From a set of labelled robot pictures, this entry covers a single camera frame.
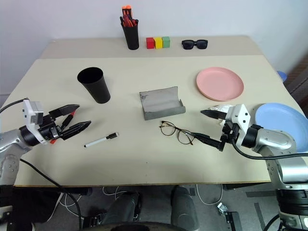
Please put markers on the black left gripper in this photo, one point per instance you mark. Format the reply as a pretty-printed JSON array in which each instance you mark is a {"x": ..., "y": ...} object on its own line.
[{"x": 49, "y": 130}]

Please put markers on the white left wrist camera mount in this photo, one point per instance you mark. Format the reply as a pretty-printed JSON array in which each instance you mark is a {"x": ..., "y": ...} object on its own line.
[{"x": 32, "y": 113}]

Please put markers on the black sunglasses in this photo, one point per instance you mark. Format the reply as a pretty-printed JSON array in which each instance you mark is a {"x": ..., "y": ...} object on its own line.
[{"x": 188, "y": 44}]

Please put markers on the red marker pen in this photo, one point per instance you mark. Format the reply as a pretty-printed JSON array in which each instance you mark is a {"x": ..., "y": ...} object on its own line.
[{"x": 68, "y": 118}]

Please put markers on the dark grey rounded leg shape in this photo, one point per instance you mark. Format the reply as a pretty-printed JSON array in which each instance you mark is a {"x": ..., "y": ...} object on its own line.
[
  {"x": 184, "y": 207},
  {"x": 124, "y": 207}
]

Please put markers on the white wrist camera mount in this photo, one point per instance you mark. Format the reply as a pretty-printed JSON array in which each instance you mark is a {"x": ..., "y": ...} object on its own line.
[
  {"x": 32, "y": 113},
  {"x": 240, "y": 115}
]

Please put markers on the red and black pen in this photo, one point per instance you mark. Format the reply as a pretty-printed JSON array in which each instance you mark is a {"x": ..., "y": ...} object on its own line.
[{"x": 132, "y": 22}]

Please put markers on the thin-framed clear eyeglasses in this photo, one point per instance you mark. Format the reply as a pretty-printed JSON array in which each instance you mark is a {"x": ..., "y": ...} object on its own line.
[{"x": 184, "y": 137}]

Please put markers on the grey open glasses case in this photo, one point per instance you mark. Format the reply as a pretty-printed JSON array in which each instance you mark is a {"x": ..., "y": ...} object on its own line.
[{"x": 161, "y": 101}]

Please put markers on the blue round plate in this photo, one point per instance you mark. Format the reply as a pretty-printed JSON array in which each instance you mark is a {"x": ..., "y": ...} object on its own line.
[{"x": 281, "y": 118}]

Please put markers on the orange-tipped black pen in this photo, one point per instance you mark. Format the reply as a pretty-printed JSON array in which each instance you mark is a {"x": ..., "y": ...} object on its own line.
[
  {"x": 124, "y": 12},
  {"x": 129, "y": 11}
]

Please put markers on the brown wooden furniture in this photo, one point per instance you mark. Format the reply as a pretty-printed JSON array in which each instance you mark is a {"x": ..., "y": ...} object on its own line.
[{"x": 298, "y": 79}]

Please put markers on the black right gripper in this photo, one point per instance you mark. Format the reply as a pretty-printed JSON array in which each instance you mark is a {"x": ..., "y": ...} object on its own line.
[{"x": 229, "y": 133}]

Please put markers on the blue plastic stool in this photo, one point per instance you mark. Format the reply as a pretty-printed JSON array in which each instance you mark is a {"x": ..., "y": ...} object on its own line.
[{"x": 281, "y": 76}]

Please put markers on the pink round plate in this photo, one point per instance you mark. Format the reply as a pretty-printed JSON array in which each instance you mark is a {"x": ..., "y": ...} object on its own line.
[{"x": 220, "y": 83}]

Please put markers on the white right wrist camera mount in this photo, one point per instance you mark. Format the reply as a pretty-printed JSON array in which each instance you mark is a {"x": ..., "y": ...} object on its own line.
[{"x": 240, "y": 115}]

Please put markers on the yellow wooden block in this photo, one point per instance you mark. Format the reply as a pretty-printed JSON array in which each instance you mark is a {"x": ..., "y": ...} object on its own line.
[{"x": 158, "y": 43}]

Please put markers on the empty black plastic cup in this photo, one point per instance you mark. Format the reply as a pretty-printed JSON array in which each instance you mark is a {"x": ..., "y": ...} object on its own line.
[{"x": 97, "y": 89}]

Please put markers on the red wooden block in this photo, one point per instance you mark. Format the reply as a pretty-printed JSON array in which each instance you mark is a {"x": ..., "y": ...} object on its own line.
[{"x": 150, "y": 43}]

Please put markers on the black pen holder cup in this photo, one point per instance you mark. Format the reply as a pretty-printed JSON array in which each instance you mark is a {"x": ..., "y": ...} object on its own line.
[{"x": 132, "y": 37}]

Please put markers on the metal caster bracket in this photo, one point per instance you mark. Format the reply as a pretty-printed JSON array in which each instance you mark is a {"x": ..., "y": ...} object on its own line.
[{"x": 227, "y": 214}]

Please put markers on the green wooden block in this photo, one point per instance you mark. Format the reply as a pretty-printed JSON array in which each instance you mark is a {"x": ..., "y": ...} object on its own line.
[{"x": 166, "y": 42}]

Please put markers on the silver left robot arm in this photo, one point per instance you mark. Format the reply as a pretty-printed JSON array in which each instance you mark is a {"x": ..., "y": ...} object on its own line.
[{"x": 9, "y": 144}]

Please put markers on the white marker with black cap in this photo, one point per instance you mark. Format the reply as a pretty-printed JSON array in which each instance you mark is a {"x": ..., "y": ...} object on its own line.
[{"x": 96, "y": 142}]

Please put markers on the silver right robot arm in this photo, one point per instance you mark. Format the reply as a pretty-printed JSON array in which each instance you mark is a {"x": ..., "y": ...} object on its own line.
[{"x": 276, "y": 142}]

